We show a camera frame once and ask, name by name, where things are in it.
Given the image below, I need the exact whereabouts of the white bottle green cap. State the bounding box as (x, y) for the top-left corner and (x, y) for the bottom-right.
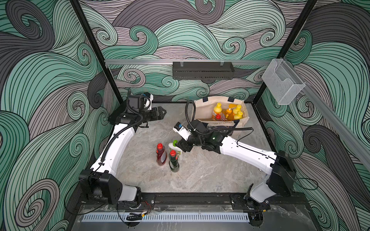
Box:
(169, 140), (183, 158)

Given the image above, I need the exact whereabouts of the beige canvas shopping bag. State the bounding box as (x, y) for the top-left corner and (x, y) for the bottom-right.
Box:
(189, 96), (250, 129)

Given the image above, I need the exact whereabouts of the dark green bottle red cap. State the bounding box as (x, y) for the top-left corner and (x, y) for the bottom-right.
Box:
(169, 150), (180, 172)

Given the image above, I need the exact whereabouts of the yellow cap orange bottle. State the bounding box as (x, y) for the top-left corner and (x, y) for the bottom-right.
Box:
(212, 103), (222, 119)
(234, 111), (243, 120)
(233, 105), (242, 115)

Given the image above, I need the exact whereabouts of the red liquid bottle red cap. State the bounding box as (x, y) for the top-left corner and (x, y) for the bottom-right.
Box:
(156, 143), (167, 166)

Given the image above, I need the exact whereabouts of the large orange dish soap bottle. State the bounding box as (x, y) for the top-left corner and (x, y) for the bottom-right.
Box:
(222, 104), (236, 121)

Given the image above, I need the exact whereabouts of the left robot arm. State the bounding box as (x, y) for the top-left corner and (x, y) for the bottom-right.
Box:
(79, 106), (167, 205)

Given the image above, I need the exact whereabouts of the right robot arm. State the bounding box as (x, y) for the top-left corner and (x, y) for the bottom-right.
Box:
(173, 114), (296, 210)

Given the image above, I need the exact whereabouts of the black case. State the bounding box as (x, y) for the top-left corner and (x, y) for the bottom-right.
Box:
(108, 100), (127, 125)

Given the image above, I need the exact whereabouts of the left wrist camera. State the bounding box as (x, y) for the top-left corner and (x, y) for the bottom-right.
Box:
(128, 92), (154, 112)

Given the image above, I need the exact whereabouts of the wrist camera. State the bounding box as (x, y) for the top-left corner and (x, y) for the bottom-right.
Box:
(128, 92), (154, 112)
(173, 122), (191, 141)

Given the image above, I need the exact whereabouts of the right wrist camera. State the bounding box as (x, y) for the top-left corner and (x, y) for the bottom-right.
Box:
(173, 122), (191, 141)

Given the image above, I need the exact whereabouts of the black wall shelf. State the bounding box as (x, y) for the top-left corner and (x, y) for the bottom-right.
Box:
(172, 61), (235, 82)

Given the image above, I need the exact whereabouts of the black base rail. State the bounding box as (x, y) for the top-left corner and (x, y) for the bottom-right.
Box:
(75, 192), (308, 212)

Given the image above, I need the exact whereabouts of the white slotted cable duct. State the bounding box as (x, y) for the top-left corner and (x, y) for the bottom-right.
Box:
(82, 212), (250, 223)

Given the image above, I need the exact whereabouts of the clear plastic wall bin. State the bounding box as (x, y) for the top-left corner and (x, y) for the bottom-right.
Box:
(262, 58), (305, 105)

